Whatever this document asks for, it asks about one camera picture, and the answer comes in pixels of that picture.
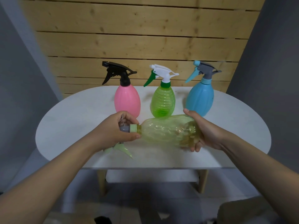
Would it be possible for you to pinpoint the person's right hand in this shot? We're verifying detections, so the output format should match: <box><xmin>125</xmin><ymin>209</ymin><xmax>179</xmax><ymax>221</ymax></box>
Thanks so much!
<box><xmin>183</xmin><ymin>108</ymin><xmax>234</xmax><ymax>153</ymax></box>

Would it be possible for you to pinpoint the white green spray head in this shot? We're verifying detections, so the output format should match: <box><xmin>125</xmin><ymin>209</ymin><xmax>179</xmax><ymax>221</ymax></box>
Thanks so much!
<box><xmin>143</xmin><ymin>64</ymin><xmax>180</xmax><ymax>88</ymax></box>

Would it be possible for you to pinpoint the wooden table leg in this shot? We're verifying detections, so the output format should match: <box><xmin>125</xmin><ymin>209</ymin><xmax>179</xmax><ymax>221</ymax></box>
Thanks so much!
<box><xmin>198</xmin><ymin>169</ymin><xmax>210</xmax><ymax>194</ymax></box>
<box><xmin>97</xmin><ymin>170</ymin><xmax>108</xmax><ymax>196</ymax></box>

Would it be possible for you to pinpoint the person's right leg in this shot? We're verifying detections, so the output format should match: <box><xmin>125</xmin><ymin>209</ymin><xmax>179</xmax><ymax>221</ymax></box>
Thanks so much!
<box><xmin>216</xmin><ymin>196</ymin><xmax>281</xmax><ymax>224</ymax></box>

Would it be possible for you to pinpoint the green ribbed plastic bottle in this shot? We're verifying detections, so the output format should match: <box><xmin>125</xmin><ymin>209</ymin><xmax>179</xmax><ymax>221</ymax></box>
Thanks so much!
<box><xmin>150</xmin><ymin>86</ymin><xmax>176</xmax><ymax>119</ymax></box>

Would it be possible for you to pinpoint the pale yellow-green clear bottle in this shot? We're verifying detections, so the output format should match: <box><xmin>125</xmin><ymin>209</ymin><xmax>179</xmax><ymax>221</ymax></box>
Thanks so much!
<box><xmin>136</xmin><ymin>114</ymin><xmax>203</xmax><ymax>148</ymax></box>

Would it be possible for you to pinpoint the person's right forearm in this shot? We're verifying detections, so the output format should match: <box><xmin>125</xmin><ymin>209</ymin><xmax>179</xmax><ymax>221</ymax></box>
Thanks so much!
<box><xmin>221</xmin><ymin>135</ymin><xmax>299</xmax><ymax>224</ymax></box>

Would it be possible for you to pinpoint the grey blue spray head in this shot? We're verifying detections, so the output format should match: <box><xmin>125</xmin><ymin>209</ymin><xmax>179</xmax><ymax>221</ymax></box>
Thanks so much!
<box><xmin>185</xmin><ymin>60</ymin><xmax>222</xmax><ymax>85</ymax></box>

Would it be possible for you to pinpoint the wooden slat panel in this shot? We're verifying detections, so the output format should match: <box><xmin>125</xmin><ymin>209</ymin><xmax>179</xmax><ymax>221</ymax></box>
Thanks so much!
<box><xmin>18</xmin><ymin>0</ymin><xmax>267</xmax><ymax>98</ymax></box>

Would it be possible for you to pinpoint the person's left forearm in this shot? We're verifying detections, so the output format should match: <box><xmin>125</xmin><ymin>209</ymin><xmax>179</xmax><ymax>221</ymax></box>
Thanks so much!
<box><xmin>0</xmin><ymin>135</ymin><xmax>103</xmax><ymax>224</ymax></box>

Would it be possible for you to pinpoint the pink plastic bottle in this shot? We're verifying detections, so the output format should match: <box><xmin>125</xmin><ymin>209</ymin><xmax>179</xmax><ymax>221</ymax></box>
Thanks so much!
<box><xmin>114</xmin><ymin>85</ymin><xmax>141</xmax><ymax>119</ymax></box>

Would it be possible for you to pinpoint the blue plastic bottle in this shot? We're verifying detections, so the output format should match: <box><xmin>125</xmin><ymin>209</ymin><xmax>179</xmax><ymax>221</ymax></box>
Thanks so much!
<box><xmin>185</xmin><ymin>83</ymin><xmax>215</xmax><ymax>117</ymax></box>

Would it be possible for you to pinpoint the person's left hand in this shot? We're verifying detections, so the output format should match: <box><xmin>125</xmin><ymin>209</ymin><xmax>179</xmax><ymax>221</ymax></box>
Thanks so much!
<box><xmin>90</xmin><ymin>111</ymin><xmax>142</xmax><ymax>152</ymax></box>

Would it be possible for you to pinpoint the grey pale green spray head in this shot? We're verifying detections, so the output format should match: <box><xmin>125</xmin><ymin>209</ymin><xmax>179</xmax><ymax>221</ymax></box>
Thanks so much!
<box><xmin>102</xmin><ymin>114</ymin><xmax>140</xmax><ymax>159</ymax></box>

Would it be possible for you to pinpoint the black shoe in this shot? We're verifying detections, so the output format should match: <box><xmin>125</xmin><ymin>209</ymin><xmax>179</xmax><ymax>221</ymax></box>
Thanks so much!
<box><xmin>94</xmin><ymin>216</ymin><xmax>112</xmax><ymax>224</ymax></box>

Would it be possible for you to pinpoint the black spray head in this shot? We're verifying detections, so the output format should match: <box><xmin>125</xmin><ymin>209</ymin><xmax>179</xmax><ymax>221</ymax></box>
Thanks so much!
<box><xmin>102</xmin><ymin>61</ymin><xmax>138</xmax><ymax>87</ymax></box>

